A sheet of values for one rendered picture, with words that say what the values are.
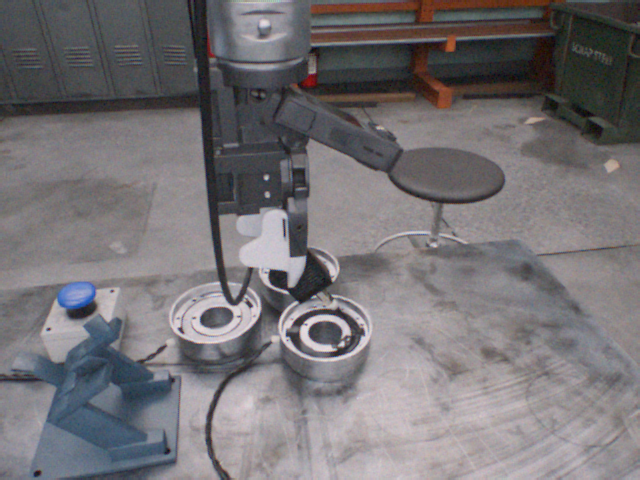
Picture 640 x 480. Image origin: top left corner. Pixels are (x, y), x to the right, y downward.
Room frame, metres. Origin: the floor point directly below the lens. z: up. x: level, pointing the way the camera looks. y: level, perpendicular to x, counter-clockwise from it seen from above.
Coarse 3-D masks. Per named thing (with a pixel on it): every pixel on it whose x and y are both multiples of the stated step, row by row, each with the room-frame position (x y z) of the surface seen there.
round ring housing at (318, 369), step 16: (304, 304) 0.44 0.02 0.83; (320, 304) 0.45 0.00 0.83; (352, 304) 0.44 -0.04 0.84; (288, 320) 0.42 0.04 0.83; (320, 320) 0.42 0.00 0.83; (336, 320) 0.42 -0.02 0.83; (368, 320) 0.41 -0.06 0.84; (304, 336) 0.39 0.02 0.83; (320, 336) 0.42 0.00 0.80; (336, 336) 0.42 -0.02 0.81; (368, 336) 0.38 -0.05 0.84; (288, 352) 0.37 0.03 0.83; (352, 352) 0.36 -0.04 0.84; (368, 352) 0.38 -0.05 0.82; (304, 368) 0.35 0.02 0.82; (320, 368) 0.35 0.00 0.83; (336, 368) 0.35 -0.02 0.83; (352, 368) 0.36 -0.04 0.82
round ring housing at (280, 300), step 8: (312, 248) 0.55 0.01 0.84; (320, 256) 0.55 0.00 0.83; (328, 256) 0.54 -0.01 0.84; (328, 264) 0.53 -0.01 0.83; (336, 264) 0.51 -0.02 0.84; (264, 272) 0.51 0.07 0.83; (336, 272) 0.50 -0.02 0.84; (264, 280) 0.48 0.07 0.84; (336, 280) 0.49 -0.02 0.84; (264, 288) 0.48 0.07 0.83; (272, 288) 0.47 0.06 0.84; (328, 288) 0.47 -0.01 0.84; (336, 288) 0.49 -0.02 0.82; (264, 296) 0.48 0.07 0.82; (272, 296) 0.47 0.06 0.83; (280, 296) 0.46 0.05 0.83; (288, 296) 0.46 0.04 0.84; (272, 304) 0.48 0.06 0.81; (280, 304) 0.46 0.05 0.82; (288, 304) 0.46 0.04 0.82
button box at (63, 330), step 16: (112, 288) 0.46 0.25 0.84; (96, 304) 0.43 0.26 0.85; (112, 304) 0.43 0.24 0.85; (48, 320) 0.40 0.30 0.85; (64, 320) 0.40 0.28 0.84; (80, 320) 0.40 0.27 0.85; (48, 336) 0.38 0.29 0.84; (64, 336) 0.39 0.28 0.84; (80, 336) 0.39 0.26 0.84; (48, 352) 0.38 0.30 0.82; (64, 352) 0.38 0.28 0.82
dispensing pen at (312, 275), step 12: (312, 264) 0.38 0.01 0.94; (276, 276) 0.37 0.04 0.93; (312, 276) 0.38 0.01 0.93; (324, 276) 0.38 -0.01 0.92; (288, 288) 0.38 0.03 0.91; (300, 288) 0.38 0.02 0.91; (312, 288) 0.38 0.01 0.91; (324, 288) 0.38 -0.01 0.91; (300, 300) 0.38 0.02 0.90; (324, 300) 0.39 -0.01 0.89
